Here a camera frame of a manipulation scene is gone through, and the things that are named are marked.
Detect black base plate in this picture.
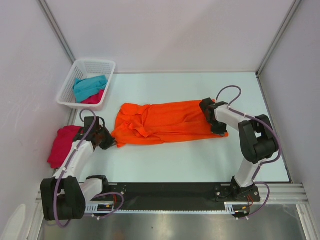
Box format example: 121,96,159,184
81,182,261,212

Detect folded red t shirt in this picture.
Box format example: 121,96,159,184
47,125,82,169

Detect orange t shirt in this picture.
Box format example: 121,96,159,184
111,100,229,148

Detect aluminium frame rail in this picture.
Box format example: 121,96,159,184
34,183,308,206

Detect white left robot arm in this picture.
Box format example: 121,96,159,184
40,116,116,221

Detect pink t shirt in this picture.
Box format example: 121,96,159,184
81,89,105,105

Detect white slotted cable duct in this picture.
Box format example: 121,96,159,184
82,202,251,217

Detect white plastic mesh basket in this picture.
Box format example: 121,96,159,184
56,58,116,111

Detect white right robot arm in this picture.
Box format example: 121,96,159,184
199,98,280,201

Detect teal t shirt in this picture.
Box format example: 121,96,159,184
72,75,108,104

